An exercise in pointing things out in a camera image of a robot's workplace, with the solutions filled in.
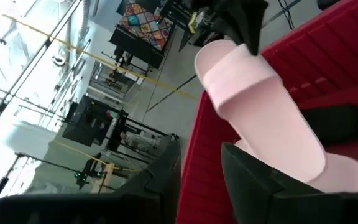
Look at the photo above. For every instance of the black table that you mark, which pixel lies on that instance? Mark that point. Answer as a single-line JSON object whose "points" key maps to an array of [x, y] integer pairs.
{"points": [[135, 53]]}

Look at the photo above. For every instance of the robot station with green lights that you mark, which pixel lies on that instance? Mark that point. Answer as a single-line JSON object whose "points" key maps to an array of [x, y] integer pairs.
{"points": [[87, 169]]}

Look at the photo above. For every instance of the yellow tag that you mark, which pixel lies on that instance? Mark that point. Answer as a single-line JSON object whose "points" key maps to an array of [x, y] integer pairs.
{"points": [[193, 22]]}

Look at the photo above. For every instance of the red plastic bin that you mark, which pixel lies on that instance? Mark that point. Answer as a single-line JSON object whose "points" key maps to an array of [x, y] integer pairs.
{"points": [[322, 46]]}

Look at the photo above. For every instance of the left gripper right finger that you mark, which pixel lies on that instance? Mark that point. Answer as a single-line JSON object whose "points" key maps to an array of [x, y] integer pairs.
{"points": [[253, 193]]}

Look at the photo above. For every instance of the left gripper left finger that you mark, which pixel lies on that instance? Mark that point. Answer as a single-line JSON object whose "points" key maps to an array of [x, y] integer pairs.
{"points": [[163, 193]]}

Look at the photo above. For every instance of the colourful patchwork mat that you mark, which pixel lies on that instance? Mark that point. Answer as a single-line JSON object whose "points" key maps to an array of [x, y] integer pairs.
{"points": [[145, 25]]}

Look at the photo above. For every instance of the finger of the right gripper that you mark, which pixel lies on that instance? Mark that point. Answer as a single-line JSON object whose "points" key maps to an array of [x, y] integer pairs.
{"points": [[249, 37]]}

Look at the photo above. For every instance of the black workstation frame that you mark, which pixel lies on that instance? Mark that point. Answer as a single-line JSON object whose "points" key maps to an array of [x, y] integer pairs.
{"points": [[82, 121]]}

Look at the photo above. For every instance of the black slide sandal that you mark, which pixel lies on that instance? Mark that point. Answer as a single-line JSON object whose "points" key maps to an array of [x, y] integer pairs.
{"points": [[334, 124]]}

